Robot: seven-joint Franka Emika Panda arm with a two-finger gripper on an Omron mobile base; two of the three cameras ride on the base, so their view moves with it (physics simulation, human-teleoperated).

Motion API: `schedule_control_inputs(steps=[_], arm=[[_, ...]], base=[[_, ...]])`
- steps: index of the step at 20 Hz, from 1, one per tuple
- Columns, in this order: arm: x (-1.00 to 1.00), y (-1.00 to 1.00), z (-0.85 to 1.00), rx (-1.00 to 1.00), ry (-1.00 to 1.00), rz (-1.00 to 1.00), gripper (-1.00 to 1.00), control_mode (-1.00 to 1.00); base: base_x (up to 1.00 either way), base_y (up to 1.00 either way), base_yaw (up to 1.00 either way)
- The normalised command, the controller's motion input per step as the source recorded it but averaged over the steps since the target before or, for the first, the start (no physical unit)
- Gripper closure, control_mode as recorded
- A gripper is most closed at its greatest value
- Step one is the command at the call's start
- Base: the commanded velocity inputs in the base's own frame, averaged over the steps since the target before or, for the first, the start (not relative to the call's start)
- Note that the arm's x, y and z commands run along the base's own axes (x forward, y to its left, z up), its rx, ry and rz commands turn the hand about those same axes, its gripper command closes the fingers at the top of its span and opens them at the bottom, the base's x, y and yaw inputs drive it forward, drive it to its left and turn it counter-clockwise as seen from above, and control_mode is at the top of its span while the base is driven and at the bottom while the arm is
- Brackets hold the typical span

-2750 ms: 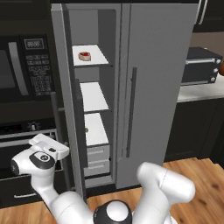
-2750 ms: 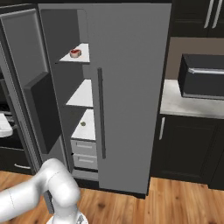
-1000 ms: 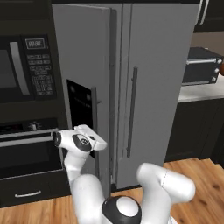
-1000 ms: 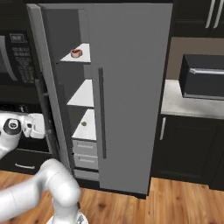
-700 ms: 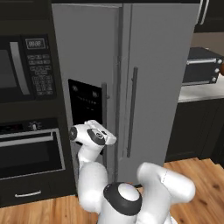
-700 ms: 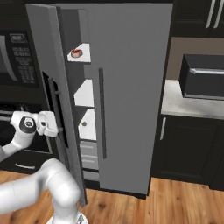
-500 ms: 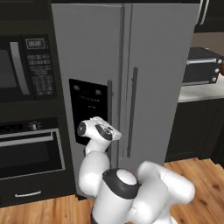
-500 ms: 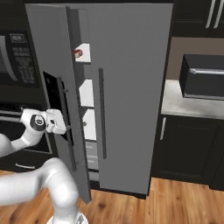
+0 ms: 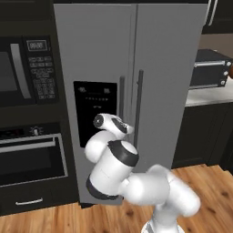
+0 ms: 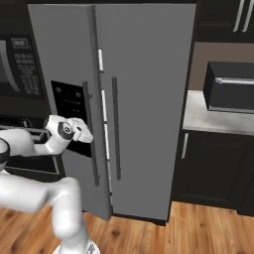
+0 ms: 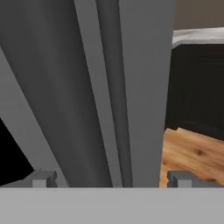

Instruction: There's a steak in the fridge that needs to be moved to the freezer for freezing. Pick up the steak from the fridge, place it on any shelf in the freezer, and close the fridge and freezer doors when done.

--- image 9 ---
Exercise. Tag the black tall appliance cabinet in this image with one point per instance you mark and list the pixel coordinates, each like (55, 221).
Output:
(27, 18)

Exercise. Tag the grey fridge door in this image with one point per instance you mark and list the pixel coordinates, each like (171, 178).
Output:
(173, 75)

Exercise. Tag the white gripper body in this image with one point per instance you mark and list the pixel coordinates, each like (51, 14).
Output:
(128, 129)

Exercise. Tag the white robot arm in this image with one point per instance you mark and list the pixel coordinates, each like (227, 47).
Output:
(113, 170)

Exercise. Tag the black wall cupboards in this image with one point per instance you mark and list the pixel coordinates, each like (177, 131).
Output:
(221, 15)

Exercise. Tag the grey freezer door with dispenser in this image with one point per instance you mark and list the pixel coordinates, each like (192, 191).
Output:
(91, 45)

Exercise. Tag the black microwave oven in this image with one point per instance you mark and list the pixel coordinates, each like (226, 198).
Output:
(18, 72)

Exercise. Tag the black toaster oven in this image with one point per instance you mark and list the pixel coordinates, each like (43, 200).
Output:
(209, 71)

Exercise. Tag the black built-in oven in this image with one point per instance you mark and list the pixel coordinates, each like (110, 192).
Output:
(30, 157)

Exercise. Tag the black drawer front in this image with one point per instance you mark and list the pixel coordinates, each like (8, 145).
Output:
(27, 200)

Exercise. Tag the black base cupboards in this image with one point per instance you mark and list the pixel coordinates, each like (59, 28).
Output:
(203, 133)

